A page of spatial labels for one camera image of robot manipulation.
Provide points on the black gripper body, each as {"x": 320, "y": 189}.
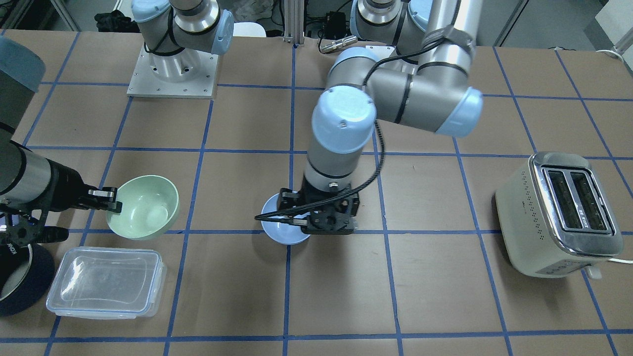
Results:
{"x": 287, "y": 199}

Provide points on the clear plastic food container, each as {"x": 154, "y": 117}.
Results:
{"x": 107, "y": 283}

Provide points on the blue bowl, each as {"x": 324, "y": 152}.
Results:
{"x": 282, "y": 233}

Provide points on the silver robot arm with blue joints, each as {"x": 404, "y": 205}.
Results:
{"x": 425, "y": 87}

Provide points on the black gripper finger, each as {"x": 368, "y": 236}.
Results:
{"x": 104, "y": 199}

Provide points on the green bowl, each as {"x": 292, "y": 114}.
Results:
{"x": 150, "y": 206}

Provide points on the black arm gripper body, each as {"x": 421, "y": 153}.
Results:
{"x": 65, "y": 187}

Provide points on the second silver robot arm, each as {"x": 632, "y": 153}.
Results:
{"x": 26, "y": 178}

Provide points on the cream and chrome toaster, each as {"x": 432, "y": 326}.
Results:
{"x": 555, "y": 218}

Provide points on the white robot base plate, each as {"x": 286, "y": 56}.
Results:
{"x": 188, "y": 74}

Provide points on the dark blue round object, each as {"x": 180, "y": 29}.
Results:
{"x": 25, "y": 275}

